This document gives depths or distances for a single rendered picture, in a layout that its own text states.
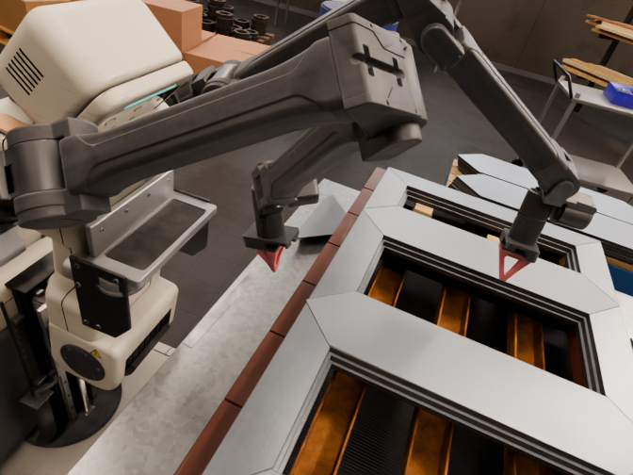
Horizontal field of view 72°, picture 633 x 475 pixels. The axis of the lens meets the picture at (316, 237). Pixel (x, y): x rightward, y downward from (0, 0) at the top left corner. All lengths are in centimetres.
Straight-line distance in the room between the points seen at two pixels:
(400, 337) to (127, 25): 75
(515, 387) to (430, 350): 18
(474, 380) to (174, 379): 63
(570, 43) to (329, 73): 808
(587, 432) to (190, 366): 82
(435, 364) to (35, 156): 77
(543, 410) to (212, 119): 83
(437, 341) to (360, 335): 17
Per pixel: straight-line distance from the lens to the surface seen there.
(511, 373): 103
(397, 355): 93
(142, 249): 78
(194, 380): 103
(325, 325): 93
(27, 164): 55
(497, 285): 126
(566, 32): 838
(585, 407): 108
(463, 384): 95
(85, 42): 64
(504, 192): 174
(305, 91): 38
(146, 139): 45
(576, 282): 142
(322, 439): 99
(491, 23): 824
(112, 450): 97
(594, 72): 668
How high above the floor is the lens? 154
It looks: 37 degrees down
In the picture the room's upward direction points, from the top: 14 degrees clockwise
